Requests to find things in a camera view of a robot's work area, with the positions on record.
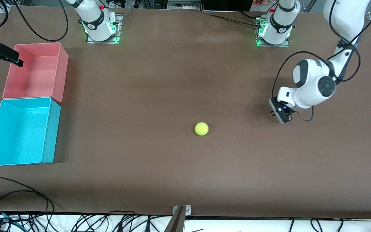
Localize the yellow tennis ball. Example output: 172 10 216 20
194 122 209 136

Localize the pink plastic bin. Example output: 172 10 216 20
2 42 69 103

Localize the blue plastic bin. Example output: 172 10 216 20
0 97 62 167

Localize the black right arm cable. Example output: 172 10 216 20
14 0 69 42

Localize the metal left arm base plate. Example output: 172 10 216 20
256 18 290 48

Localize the black base cable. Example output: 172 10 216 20
203 10 262 28

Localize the metal mounting bracket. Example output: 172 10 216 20
173 205 192 216

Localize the grey camera pole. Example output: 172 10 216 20
163 206 186 232

